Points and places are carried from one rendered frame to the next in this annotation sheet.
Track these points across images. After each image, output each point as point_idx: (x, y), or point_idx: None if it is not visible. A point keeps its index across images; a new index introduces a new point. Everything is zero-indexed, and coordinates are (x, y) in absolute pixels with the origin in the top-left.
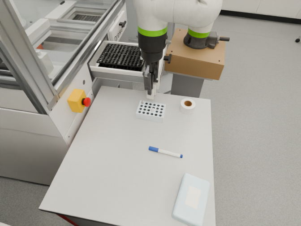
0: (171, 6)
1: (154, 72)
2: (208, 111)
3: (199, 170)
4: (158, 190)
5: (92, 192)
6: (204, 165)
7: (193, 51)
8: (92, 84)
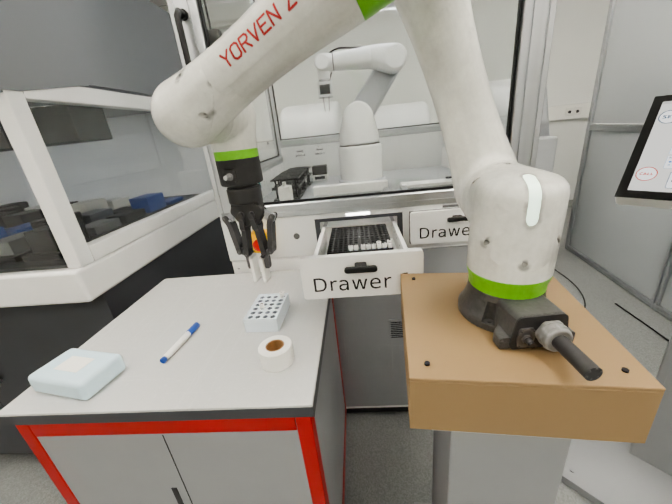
0: None
1: (239, 225)
2: (265, 401)
3: (123, 389)
4: (125, 345)
5: (160, 299)
6: (128, 396)
7: (443, 309)
8: None
